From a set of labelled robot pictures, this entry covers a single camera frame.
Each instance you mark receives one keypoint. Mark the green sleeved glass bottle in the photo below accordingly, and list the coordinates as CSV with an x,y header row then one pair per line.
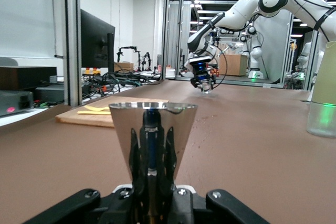
x,y
324,90

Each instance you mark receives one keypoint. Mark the wooden cutting board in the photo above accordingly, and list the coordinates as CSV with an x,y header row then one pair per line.
x,y
86,120

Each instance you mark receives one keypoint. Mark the black computer monitor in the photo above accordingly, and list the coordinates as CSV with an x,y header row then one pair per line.
x,y
94,40

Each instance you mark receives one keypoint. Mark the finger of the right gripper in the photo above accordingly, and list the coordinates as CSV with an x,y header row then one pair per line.
x,y
214,82
196,83

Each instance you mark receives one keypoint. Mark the colourful toy blocks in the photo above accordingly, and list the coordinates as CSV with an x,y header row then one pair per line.
x,y
90,71

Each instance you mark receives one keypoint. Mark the large cardboard box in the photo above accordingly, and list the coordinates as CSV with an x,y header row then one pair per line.
x,y
233,65

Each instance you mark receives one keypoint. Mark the clear glass shaker cup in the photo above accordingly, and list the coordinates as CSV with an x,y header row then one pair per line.
x,y
206,89

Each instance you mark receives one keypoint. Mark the yellow plastic fork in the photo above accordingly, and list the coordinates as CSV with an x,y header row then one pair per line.
x,y
97,108

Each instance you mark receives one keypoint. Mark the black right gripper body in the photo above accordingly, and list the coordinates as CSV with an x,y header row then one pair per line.
x,y
203,73

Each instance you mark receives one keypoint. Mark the aluminium frame post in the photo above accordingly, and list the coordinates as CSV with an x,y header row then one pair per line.
x,y
166,37
72,51

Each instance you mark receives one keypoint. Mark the yellow plastic knife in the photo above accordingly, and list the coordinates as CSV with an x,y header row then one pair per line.
x,y
92,112

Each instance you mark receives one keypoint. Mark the black articulated stand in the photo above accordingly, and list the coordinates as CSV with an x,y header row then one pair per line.
x,y
120,58
147,61

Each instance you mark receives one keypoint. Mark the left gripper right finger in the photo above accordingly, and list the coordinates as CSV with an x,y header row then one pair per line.
x,y
223,205

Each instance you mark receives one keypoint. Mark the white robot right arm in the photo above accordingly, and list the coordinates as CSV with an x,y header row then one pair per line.
x,y
241,14

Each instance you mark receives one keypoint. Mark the dark brown box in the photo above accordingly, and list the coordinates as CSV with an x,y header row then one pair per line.
x,y
26,77

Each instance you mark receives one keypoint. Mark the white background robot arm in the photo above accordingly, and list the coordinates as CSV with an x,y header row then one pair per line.
x,y
304,58
254,53

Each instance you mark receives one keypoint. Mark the steel jigger measuring cup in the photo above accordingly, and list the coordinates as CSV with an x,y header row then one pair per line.
x,y
123,124

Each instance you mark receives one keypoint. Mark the small cardboard box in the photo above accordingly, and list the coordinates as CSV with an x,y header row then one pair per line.
x,y
124,66

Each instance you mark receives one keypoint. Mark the brown paper table cover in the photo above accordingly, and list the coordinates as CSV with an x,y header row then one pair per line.
x,y
249,155

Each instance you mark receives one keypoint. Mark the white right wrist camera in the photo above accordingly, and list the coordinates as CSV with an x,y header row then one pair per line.
x,y
200,60

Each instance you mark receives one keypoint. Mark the black electronic device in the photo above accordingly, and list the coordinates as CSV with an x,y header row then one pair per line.
x,y
15,100

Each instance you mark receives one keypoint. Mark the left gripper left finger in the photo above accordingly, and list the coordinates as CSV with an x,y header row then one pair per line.
x,y
86,203

